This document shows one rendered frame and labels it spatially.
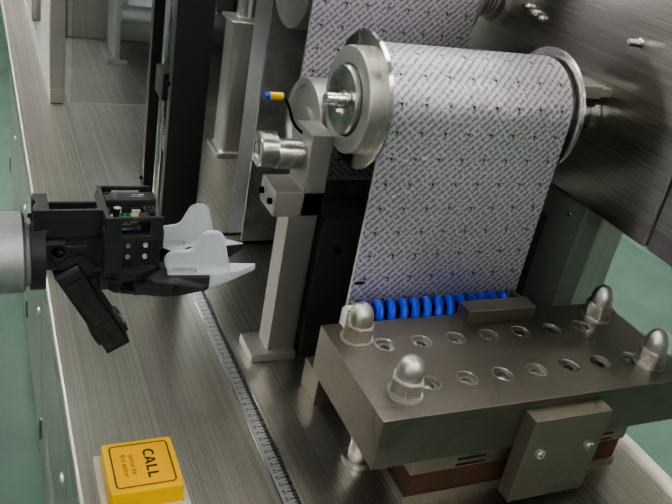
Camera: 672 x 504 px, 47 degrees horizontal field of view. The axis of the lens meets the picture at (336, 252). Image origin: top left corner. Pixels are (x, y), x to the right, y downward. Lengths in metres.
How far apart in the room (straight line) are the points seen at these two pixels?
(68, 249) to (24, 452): 1.47
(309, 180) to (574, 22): 0.41
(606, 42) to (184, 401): 0.66
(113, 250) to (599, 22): 0.64
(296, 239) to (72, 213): 0.29
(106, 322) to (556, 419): 0.46
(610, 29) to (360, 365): 0.51
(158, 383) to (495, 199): 0.45
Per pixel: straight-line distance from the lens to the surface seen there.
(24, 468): 2.15
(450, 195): 0.88
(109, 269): 0.74
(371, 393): 0.76
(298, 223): 0.91
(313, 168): 0.87
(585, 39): 1.05
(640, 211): 0.97
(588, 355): 0.93
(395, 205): 0.85
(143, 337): 1.02
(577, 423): 0.85
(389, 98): 0.79
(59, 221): 0.73
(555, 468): 0.89
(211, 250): 0.76
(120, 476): 0.80
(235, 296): 1.12
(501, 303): 0.94
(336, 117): 0.85
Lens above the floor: 1.48
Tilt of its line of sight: 27 degrees down
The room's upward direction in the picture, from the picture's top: 11 degrees clockwise
